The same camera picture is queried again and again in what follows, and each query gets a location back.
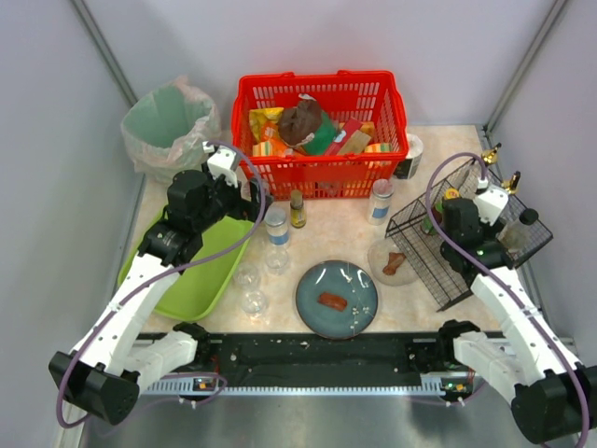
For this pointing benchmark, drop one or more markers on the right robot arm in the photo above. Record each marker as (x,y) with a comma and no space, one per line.
(550,392)

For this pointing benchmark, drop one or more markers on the striped sponge right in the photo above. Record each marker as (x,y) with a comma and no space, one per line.
(379,148)

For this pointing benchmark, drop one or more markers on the striped sponge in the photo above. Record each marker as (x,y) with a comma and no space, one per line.
(262,149)
(379,148)

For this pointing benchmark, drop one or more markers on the green snack bag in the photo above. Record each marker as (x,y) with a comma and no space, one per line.
(322,137)

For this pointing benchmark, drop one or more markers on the striped sponge left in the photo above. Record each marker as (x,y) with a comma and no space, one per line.
(262,149)

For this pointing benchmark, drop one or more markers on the blue ceramic plate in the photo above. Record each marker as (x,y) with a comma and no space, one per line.
(345,279)

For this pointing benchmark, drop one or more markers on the white paper cup roll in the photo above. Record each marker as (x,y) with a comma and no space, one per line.
(407,168)

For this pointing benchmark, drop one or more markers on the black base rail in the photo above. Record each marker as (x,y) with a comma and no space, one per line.
(304,364)

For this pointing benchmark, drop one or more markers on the brown meat piece on plate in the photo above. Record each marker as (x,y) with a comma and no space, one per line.
(333,301)

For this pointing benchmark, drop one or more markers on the clear glass oval dish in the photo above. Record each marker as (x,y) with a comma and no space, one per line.
(377,259)

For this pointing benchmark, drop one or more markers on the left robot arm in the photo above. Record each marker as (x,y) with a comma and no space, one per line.
(101,374)

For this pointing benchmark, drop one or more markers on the lime green plastic tray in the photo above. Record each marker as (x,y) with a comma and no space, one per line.
(197,291)

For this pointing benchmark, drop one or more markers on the clear bottle with gold pourer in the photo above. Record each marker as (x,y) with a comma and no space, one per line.
(490,156)

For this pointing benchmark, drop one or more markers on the green bin with plastic liner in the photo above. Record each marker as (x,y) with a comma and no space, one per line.
(164,131)

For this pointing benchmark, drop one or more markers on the orange snack packet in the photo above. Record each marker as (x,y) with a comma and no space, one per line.
(280,148)

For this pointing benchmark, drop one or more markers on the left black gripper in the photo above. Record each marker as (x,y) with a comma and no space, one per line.
(255,199)

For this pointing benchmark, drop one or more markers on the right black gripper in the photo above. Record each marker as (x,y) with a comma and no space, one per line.
(445,215)

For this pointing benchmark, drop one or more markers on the red plastic shopping basket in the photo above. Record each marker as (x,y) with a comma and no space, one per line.
(371,97)

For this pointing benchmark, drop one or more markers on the yellow cap sauce bottle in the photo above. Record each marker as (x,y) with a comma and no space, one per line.
(437,211)

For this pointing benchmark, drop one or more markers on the red carton box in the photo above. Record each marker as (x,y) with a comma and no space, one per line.
(347,129)

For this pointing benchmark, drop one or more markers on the silver lid jar right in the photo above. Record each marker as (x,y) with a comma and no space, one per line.
(380,199)

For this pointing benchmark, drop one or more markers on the brown rib bone piece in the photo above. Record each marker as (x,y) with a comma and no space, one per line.
(395,260)

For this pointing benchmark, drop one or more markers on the yellow snack packet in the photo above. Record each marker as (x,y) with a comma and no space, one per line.
(259,117)

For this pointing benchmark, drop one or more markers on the dark vinegar bottle black cap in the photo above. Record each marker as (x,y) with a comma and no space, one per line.
(516,234)

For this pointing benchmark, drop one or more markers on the silver lid jar blue label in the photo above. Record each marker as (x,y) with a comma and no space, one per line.
(276,223)

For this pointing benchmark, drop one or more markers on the brown paper bag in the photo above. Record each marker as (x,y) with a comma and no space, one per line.
(297,123)

